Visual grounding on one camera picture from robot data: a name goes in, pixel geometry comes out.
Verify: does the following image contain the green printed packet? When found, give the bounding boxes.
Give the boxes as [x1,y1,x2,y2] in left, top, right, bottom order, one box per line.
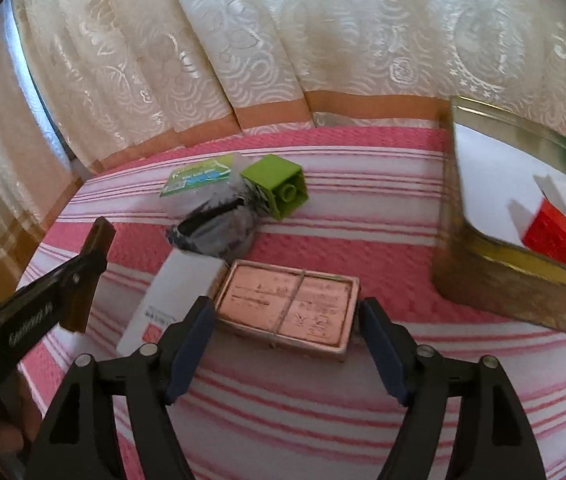
[161,155,234,199]

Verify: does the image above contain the cream patterned curtain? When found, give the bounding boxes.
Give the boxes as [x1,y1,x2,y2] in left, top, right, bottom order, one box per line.
[10,0,566,173]

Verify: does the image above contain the red building block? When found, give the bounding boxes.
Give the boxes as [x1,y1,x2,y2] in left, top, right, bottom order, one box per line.
[522,197,566,277]

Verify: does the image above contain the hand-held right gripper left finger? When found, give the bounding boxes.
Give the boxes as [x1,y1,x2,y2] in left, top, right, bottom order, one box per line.
[25,296,216,480]

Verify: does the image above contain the black items in clear bag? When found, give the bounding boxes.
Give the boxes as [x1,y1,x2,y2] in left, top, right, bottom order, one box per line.
[165,180,264,262]

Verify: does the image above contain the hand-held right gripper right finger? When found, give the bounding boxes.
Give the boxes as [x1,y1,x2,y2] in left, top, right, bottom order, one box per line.
[360,297,548,480]

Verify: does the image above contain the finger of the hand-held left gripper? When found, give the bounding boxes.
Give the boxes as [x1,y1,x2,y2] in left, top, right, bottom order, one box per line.
[55,251,110,313]

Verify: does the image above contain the green building block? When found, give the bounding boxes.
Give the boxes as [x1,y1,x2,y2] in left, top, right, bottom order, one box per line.
[240,154,310,221]

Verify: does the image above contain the pink box with rubber band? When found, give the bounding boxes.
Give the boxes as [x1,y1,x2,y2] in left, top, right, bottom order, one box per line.
[212,258,362,364]

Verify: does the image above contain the pink striped cloth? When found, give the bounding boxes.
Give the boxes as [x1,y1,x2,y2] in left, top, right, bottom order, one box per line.
[13,125,566,480]

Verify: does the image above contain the gold metal tin box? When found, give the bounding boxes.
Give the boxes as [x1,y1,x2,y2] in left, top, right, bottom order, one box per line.
[432,95,566,345]

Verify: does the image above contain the white cardboard box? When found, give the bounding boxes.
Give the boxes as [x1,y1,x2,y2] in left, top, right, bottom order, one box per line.
[116,251,230,359]

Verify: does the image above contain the white paper lining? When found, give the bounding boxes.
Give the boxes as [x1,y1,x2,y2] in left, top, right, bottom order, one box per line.
[452,119,566,291]

